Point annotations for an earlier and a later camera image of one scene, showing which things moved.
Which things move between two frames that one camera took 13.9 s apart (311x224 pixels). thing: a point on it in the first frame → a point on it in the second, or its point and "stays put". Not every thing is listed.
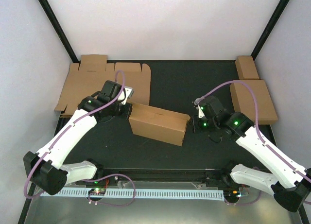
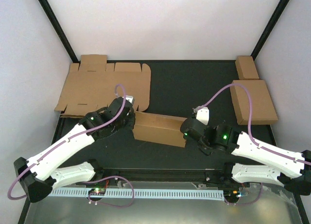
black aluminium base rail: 213,175 stays put
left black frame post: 56,25 stays put
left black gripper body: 125,114 → 129,125
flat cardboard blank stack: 84,80 stays put
